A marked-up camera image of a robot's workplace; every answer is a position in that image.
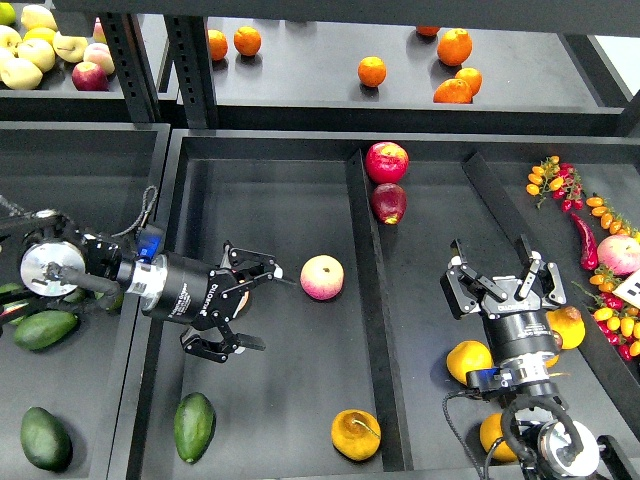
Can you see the orange on shelf right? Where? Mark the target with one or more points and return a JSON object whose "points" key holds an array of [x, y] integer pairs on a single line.
{"points": [[473, 77]]}

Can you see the bright red apple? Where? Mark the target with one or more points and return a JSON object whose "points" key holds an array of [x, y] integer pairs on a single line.
{"points": [[386, 162]]}

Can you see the black upper shelf tray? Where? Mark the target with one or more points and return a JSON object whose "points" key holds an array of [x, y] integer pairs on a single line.
{"points": [[304, 77]]}

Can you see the orange on shelf far left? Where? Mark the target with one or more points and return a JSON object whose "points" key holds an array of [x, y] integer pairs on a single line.
{"points": [[218, 44]]}

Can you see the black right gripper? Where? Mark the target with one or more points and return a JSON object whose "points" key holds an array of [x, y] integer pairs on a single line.
{"points": [[517, 326]]}

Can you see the orange on shelf centre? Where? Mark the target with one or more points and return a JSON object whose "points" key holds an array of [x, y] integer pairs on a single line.
{"points": [[371, 71]]}

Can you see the green avocado pile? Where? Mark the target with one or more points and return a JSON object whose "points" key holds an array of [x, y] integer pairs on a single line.
{"points": [[44, 329], [76, 297], [116, 302]]}

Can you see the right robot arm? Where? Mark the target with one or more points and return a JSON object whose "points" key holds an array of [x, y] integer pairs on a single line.
{"points": [[535, 423]]}

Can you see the white label card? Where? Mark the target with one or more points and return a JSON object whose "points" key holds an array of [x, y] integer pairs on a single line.
{"points": [[629, 290]]}

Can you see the black left tray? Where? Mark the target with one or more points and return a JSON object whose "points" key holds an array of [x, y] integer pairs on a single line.
{"points": [[95, 173]]}

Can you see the red chili pepper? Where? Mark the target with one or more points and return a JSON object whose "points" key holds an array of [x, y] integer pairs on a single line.
{"points": [[589, 257]]}

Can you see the large orange on shelf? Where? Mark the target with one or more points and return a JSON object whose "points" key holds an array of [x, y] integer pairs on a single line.
{"points": [[455, 47]]}

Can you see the orange on shelf front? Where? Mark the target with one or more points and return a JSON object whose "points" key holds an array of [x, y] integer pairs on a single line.
{"points": [[454, 91]]}

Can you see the green avocado pile lower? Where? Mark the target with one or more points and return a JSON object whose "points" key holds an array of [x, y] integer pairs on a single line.
{"points": [[44, 329]]}

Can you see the pink apple left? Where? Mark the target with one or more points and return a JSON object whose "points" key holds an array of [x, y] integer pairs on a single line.
{"points": [[242, 303]]}

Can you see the pink apple centre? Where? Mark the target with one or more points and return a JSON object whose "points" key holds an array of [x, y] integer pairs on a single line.
{"points": [[322, 277]]}

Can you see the green avocado pile right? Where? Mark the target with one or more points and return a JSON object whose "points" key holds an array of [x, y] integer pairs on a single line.
{"points": [[116, 302]]}

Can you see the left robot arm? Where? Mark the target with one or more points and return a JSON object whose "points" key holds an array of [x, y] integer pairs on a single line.
{"points": [[59, 257]]}

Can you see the pink apple right edge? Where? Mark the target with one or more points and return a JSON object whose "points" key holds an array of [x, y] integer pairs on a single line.
{"points": [[620, 254]]}

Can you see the cherry tomato bunch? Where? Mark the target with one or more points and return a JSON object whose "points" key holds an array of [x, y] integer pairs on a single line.
{"points": [[617, 319], [557, 180]]}

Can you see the red apple on shelf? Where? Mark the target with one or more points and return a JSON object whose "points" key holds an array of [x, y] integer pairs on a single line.
{"points": [[89, 76]]}

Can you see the yellow pear with brown tip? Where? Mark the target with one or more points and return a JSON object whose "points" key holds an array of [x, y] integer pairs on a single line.
{"points": [[567, 322]]}

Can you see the dark red apple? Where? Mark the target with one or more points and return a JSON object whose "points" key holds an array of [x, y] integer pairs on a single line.
{"points": [[389, 203]]}

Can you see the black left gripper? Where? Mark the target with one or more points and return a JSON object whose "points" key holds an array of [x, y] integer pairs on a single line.
{"points": [[187, 291]]}

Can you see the black middle tray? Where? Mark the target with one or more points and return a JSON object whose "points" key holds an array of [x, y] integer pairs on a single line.
{"points": [[380, 344]]}

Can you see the yellow pear under gripper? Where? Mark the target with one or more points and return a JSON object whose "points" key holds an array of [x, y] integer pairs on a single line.
{"points": [[552, 361]]}

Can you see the black shelf upright left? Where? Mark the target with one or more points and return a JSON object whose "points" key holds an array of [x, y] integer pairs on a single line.
{"points": [[126, 45]]}

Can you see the black shelf upright right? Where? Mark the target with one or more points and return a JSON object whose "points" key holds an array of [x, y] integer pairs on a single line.
{"points": [[189, 50]]}

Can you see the black shelf upright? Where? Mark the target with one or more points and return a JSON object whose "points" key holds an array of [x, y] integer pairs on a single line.
{"points": [[189, 50], [126, 45]]}

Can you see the green avocado pile middle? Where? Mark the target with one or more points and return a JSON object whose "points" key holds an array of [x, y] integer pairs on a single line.
{"points": [[76, 297]]}

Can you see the pink apple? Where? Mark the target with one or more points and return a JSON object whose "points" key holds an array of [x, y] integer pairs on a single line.
{"points": [[242, 303], [322, 277]]}

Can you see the cherry tomato bunch lower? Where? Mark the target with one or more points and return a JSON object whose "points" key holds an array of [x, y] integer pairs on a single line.
{"points": [[617, 319]]}

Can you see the cherry tomato bunch upper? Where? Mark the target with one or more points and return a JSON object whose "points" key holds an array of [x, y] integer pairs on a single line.
{"points": [[557, 180]]}

